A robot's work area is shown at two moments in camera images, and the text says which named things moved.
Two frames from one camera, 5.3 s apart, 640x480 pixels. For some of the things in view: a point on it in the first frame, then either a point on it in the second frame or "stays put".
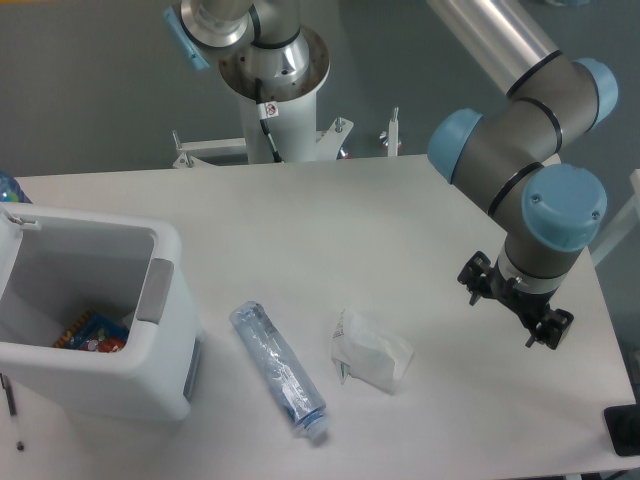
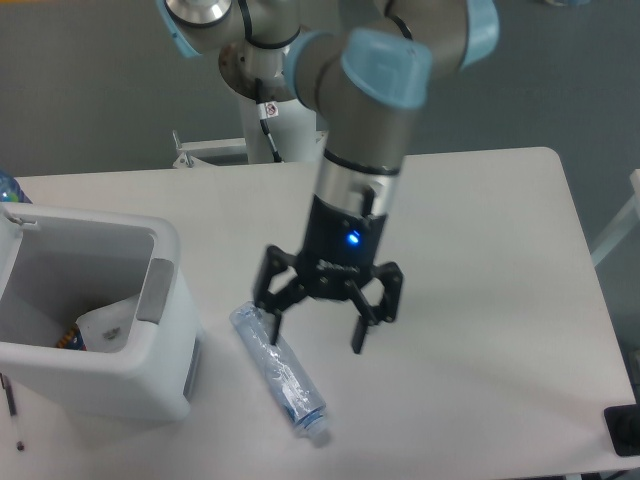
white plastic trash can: x=57 y=264 stays put
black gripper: x=529 y=303 -> x=336 y=251
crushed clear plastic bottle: x=298 y=395 stays put
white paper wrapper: x=367 y=353 -> x=107 y=329
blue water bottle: x=11 y=191 stays put
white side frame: x=626 y=225 stays put
